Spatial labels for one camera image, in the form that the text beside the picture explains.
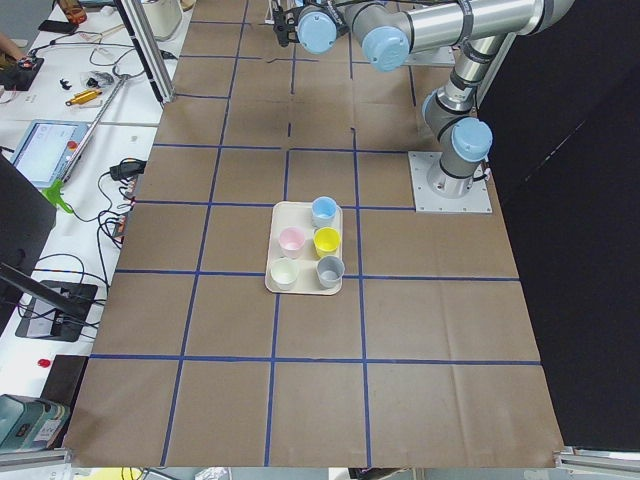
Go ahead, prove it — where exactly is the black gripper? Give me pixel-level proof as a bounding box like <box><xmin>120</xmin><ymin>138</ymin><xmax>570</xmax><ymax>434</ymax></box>
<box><xmin>272</xmin><ymin>3</ymin><xmax>305</xmax><ymax>47</ymax></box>

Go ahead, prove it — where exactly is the blue cup on tray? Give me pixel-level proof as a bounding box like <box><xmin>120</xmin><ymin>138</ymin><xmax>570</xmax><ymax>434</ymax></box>
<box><xmin>311</xmin><ymin>196</ymin><xmax>338</xmax><ymax>228</ymax></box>

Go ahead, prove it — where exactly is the pink cup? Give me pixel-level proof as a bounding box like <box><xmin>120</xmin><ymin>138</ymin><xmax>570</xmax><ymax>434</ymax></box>
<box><xmin>278</xmin><ymin>227</ymin><xmax>306</xmax><ymax>259</ymax></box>

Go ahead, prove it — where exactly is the yellow cup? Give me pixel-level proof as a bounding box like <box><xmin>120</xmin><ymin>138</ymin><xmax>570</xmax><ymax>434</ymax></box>
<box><xmin>313</xmin><ymin>227</ymin><xmax>341</xmax><ymax>258</ymax></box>

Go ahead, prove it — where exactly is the pale green cup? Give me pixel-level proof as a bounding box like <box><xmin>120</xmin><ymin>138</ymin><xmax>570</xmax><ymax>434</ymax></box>
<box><xmin>269</xmin><ymin>257</ymin><xmax>299</xmax><ymax>291</ymax></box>

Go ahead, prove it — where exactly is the grey cup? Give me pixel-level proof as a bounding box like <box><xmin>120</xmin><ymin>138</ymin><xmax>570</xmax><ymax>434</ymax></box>
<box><xmin>316</xmin><ymin>255</ymin><xmax>345</xmax><ymax>289</ymax></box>

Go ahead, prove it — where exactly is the cream plastic tray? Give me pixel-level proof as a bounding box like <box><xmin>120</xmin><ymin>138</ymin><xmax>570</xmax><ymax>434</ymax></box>
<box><xmin>265</xmin><ymin>201</ymin><xmax>343</xmax><ymax>296</ymax></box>

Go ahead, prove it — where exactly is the teach pendant tablet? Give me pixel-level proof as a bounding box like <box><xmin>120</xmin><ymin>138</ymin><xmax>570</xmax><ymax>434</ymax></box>
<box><xmin>10</xmin><ymin>119</ymin><xmax>89</xmax><ymax>189</ymax></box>

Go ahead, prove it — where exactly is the black monitor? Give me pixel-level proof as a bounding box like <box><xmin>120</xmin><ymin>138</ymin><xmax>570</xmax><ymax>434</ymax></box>
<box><xmin>0</xmin><ymin>154</ymin><xmax>59</xmax><ymax>341</ymax></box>

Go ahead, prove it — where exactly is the aluminium frame post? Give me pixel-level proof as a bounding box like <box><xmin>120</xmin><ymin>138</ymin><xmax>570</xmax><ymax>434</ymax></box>
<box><xmin>114</xmin><ymin>0</ymin><xmax>175</xmax><ymax>104</ymax></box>

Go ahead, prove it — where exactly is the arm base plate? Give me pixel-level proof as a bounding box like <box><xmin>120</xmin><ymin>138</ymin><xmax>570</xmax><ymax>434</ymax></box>
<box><xmin>408</xmin><ymin>151</ymin><xmax>493</xmax><ymax>214</ymax></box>

